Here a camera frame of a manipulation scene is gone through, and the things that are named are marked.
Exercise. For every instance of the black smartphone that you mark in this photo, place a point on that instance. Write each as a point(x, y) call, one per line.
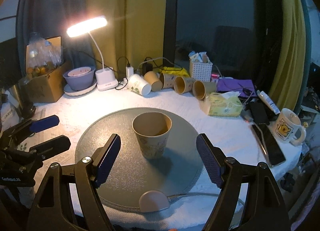
point(268, 144)

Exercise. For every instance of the purple cloth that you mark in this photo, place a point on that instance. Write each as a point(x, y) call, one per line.
point(244, 87)

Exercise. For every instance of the black charger plug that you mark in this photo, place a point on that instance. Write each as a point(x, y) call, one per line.
point(146, 67)

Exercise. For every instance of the white bear mug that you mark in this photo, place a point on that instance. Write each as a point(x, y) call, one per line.
point(288, 128)

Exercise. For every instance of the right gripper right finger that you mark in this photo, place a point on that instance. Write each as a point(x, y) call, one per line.
point(264, 207)

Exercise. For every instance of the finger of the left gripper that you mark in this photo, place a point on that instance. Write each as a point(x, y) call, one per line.
point(15, 135)
point(47, 147)

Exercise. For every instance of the floral printed paper cup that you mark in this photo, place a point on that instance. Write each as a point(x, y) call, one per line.
point(152, 130)

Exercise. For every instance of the white tube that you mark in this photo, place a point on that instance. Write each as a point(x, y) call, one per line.
point(268, 102)

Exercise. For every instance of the yellow tissue pack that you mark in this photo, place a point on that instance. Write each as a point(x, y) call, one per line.
point(225, 104)

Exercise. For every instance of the plain brown paper cup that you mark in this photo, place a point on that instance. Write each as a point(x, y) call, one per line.
point(152, 78)

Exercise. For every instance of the clear plastic bag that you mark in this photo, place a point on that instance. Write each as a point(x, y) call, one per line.
point(43, 52)

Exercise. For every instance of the white plastic basket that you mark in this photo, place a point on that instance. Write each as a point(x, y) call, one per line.
point(200, 71)

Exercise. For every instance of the purple bowl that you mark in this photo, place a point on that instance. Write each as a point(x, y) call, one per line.
point(80, 78)

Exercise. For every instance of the cardboard box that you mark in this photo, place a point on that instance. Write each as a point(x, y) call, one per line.
point(45, 84)

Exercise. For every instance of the yellow plastic bag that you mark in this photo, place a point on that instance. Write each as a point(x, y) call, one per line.
point(177, 71)

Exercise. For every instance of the pink small box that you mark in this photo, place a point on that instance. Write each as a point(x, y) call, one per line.
point(215, 78)

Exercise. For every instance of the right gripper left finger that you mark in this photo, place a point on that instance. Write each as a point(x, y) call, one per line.
point(67, 197)

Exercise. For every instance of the cartoon paper cup lying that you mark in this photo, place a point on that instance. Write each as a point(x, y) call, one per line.
point(167, 80)

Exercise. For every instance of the white charger plug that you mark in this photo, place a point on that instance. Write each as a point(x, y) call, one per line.
point(129, 71)

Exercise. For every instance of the yellow curtain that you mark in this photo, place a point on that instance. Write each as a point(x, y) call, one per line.
point(288, 80)

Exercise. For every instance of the white printed paper cup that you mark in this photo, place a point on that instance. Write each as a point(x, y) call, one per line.
point(139, 85)

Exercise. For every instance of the brown paper cup rightmost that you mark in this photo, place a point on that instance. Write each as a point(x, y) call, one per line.
point(201, 89)

